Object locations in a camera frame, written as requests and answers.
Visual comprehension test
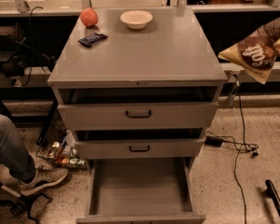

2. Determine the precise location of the black power adapter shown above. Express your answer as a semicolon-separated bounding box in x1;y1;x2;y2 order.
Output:
204;136;223;147

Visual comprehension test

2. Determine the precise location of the grey sneaker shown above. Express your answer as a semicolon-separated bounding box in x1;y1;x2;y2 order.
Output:
19;167;68;196

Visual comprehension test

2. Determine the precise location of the grey top drawer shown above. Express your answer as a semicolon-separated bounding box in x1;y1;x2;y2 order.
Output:
58;103;217;131

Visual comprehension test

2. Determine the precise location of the grey bottom drawer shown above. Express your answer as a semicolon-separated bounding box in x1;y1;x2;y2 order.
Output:
76;158;205;224

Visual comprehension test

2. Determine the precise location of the dark machine on left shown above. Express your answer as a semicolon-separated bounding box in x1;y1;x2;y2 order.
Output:
0;23;56;87

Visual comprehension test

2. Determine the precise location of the dark blue snack bar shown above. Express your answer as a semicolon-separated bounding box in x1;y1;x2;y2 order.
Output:
78;33;107;48

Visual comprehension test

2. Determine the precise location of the wire basket with snacks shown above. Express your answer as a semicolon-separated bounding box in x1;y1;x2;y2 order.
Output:
36;133;86;170

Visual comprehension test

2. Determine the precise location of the black power cable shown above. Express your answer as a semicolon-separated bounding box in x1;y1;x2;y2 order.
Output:
204;75;259;224

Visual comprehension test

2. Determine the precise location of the grey drawer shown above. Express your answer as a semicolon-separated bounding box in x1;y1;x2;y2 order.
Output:
75;139;203;160
76;158;205;224
58;103;217;131

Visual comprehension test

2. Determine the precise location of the grey middle drawer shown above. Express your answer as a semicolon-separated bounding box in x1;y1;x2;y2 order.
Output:
75;139;203;160

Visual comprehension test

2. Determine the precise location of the person leg in jeans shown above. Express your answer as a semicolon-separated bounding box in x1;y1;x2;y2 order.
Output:
0;114;36;184

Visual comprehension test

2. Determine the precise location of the grey drawer cabinet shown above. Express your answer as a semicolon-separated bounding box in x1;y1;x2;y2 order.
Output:
48;7;229;161

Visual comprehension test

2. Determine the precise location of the white bowl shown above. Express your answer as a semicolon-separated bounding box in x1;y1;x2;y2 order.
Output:
120;10;153;30

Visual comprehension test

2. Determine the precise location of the brown sea salt chip bag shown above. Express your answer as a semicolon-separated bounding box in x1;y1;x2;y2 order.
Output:
218;17;280;84

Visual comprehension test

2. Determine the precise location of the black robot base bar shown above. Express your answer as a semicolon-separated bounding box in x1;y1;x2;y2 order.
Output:
265;179;280;217

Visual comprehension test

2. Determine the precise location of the red apple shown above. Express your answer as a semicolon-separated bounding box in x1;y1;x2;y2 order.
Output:
80;7;98;27

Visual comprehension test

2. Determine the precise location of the black chair base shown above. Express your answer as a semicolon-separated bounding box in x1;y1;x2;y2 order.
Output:
0;182;51;224

